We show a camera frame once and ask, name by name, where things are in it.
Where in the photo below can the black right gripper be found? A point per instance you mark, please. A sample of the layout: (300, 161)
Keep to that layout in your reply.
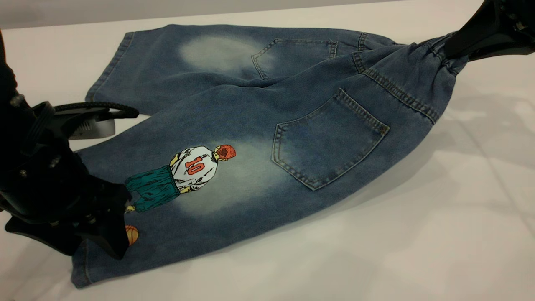
(520, 21)

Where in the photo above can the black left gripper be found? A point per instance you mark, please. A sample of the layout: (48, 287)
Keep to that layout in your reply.
(58, 192)

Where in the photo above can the blue denim shorts with print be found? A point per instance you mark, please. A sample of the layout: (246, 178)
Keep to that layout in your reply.
(271, 104)

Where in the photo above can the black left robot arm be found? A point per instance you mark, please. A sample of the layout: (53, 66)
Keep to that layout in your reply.
(8, 117)

